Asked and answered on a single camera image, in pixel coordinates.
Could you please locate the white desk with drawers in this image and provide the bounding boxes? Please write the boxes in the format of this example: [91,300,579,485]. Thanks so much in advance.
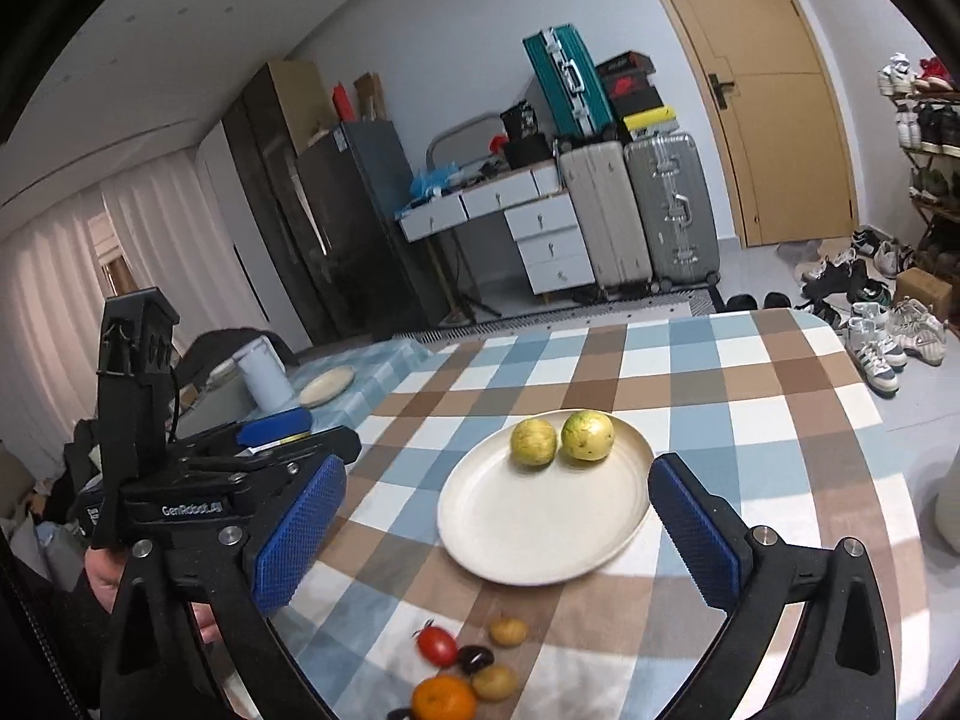
[397,161,597,308]

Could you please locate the dark grey fridge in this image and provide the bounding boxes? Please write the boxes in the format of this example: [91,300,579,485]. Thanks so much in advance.
[296,120,428,342]

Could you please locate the orange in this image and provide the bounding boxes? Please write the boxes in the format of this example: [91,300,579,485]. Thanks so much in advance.
[411,675,479,720]

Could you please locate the red tomato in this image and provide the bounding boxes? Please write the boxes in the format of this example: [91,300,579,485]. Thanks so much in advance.
[416,621,458,667]

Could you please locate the small cream plate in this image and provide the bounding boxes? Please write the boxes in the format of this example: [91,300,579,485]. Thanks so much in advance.
[298,365,356,407]

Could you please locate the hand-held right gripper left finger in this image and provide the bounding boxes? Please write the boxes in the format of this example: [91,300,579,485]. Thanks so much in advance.
[97,454,350,720]

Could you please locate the blue plastic bag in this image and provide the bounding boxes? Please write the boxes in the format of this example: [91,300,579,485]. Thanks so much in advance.
[411,161,460,200]

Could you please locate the wooden shoe rack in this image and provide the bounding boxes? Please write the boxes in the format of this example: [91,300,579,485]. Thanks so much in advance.
[896,82,960,278]

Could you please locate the white thermos jug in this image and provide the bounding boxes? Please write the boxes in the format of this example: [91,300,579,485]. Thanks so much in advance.
[231,337,293,413]

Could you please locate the teal suitcase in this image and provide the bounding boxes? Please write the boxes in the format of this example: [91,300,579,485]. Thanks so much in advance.
[523,26,623,140]

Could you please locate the dark tall wardrobe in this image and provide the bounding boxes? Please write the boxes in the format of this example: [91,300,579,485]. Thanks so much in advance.
[221,60,338,346]

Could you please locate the teal checked tablecloth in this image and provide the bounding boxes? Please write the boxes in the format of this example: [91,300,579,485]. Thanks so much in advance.
[289,337,440,436]

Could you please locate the beige suitcase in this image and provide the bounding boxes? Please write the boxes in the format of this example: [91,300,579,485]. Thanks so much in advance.
[559,141,653,297]

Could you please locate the scattered sneakers pile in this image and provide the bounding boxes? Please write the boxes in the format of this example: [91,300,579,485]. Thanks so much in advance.
[795,229,947,395]

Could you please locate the silver suitcase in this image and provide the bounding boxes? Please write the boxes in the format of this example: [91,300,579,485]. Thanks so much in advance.
[624,131,722,293]

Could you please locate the black tripod stand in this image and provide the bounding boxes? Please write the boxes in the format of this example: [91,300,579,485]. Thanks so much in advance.
[442,229,503,327]

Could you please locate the black printed bag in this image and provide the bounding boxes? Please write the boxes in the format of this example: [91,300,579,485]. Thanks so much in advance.
[501,101,539,142]

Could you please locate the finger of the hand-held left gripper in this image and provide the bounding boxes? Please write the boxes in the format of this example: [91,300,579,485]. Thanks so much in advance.
[169,409,312,462]
[187,426,362,500]

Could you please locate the white curtain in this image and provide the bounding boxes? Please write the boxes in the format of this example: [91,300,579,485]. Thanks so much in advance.
[0,142,263,466]

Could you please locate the brown cardboard box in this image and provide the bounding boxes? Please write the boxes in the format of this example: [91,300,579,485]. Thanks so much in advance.
[896,268,950,308]

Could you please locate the yellow green guava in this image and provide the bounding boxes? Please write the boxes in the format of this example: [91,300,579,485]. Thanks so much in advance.
[511,418,558,472]
[561,409,616,464]

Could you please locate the grey arched frame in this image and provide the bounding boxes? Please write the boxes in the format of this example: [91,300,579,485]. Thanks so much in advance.
[426,112,503,173]

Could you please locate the brown blue checked tablecloth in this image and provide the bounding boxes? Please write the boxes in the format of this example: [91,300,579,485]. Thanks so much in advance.
[262,307,931,720]

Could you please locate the person's left hand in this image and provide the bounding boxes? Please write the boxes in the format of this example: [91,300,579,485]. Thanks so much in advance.
[84,546,223,642]

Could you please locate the rows of stored shoes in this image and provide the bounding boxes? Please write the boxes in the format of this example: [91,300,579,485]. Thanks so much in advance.
[877,52,960,200]

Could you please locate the wooden door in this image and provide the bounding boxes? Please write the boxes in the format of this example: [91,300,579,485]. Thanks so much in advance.
[626,0,860,248]

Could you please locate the small black shoe box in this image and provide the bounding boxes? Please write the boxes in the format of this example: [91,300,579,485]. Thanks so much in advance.
[595,51,652,80]

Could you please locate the door mat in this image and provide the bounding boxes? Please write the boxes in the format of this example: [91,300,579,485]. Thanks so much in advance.
[776,238,856,263]

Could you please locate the large cream plate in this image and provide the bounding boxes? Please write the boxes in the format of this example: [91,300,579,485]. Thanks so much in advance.
[437,409,655,586]

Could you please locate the yellow box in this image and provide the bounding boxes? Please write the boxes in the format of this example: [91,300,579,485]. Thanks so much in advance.
[622,106,680,137]

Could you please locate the person's left forearm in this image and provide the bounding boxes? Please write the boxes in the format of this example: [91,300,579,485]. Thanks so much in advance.
[0,532,113,720]

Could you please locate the flat cardboard pieces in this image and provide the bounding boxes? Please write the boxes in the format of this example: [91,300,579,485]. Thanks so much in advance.
[352,73,391,125]

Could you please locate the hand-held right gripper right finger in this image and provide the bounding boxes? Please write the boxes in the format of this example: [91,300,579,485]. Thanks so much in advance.
[649,454,901,720]

